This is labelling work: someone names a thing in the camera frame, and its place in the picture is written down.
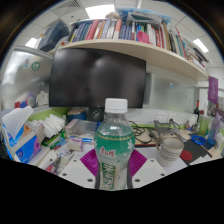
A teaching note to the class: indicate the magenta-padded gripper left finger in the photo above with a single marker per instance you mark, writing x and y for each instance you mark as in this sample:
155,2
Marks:
75,170

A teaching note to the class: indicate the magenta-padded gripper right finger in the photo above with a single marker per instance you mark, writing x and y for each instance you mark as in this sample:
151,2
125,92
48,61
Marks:
150,170

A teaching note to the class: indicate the green-labelled clear drink bottle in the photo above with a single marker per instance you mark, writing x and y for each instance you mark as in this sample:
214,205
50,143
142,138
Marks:
114,146

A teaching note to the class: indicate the purple plastic water bottle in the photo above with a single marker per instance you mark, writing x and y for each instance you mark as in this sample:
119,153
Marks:
213,131

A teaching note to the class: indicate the white paper sheet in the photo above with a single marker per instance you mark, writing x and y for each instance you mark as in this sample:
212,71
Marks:
151,153

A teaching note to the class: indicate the flat round red coaster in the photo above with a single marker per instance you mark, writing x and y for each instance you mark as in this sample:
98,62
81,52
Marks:
186,156

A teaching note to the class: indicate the grey metal stand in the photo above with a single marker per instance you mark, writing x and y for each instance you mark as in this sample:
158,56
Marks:
160,131

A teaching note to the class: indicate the clear plastic box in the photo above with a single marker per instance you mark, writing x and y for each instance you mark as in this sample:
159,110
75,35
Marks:
81,128

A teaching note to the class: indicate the stack of white napkins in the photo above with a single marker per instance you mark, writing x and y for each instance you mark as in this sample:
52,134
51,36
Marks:
53,125

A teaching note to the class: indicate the black desk mat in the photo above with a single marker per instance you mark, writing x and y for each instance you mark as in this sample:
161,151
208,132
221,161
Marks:
198,151

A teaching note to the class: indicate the blue tissue box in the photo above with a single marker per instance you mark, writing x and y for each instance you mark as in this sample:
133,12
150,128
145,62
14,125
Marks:
26,150

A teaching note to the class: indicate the blue round tin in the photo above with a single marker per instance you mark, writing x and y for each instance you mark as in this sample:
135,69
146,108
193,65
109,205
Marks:
76,116

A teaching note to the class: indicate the white ceramic jar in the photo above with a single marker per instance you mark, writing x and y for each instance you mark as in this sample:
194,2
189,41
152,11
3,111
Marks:
192,120

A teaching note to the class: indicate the black computer monitor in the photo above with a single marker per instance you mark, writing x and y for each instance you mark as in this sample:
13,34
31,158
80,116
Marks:
96,78

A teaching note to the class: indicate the navy blue box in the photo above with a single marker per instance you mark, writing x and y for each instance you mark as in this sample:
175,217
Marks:
53,35

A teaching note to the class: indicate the ceiling lights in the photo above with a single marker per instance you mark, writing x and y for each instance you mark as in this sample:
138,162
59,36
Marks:
100,11

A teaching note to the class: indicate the white wall socket strip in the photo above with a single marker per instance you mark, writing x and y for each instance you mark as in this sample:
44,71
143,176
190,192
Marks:
170,117

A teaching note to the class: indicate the colourful wall poster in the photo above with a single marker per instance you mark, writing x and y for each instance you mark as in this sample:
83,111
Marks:
216,110

